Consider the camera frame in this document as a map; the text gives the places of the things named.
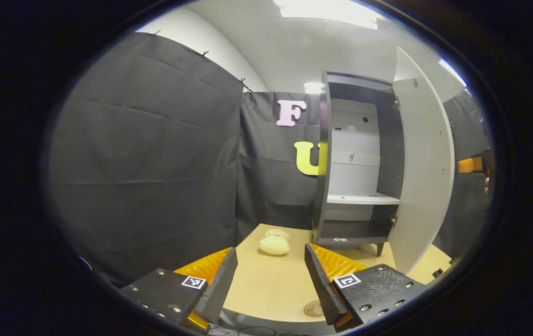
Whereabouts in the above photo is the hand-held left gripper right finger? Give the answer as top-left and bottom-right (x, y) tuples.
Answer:
(304, 243), (428, 333)

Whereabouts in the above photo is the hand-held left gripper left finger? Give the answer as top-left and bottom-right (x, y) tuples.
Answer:
(119, 246), (239, 333)

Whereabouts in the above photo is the dark grey cabinet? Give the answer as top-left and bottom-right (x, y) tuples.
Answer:
(311, 71), (407, 257)

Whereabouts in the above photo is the white cabinet shelf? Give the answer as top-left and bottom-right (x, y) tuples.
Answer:
(326, 192), (401, 206)

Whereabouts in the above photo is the cream plush toy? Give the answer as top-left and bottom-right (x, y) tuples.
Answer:
(259, 229), (291, 256)

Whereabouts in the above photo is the black backdrop cloth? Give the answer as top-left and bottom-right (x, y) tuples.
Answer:
(45, 32), (496, 287)

